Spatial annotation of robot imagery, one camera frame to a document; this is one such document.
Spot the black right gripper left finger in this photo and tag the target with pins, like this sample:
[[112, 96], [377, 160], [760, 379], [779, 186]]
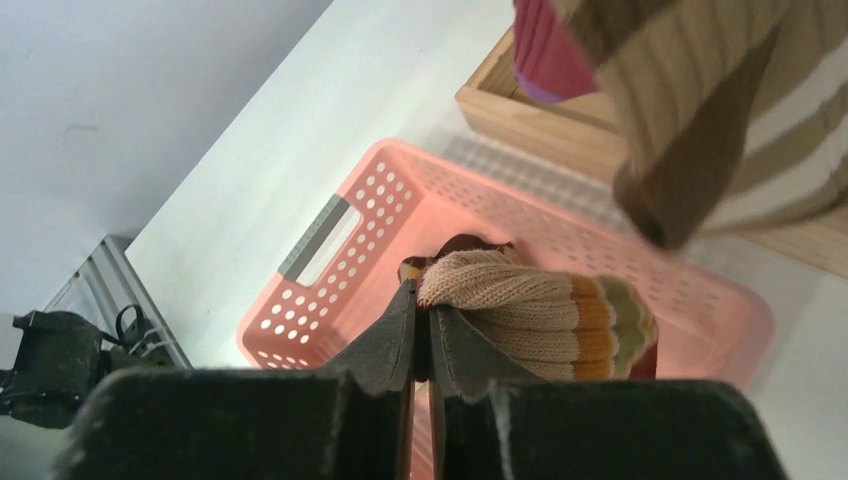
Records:
[[350, 418]]

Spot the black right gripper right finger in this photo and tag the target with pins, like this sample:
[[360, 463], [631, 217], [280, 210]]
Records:
[[492, 419]]

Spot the beige striped sock red heel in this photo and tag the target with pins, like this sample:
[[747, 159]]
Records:
[[558, 325]]

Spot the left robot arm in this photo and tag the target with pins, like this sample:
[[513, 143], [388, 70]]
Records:
[[62, 357]]

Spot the wooden hanger rack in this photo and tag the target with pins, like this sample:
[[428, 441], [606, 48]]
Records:
[[581, 135]]

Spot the pink perforated plastic basket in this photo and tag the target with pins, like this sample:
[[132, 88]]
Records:
[[410, 202]]

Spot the pink sock purple toe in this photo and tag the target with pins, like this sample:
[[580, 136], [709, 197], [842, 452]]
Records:
[[547, 62]]

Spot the brown beige striped sock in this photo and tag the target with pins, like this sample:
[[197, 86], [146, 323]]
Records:
[[734, 112]]

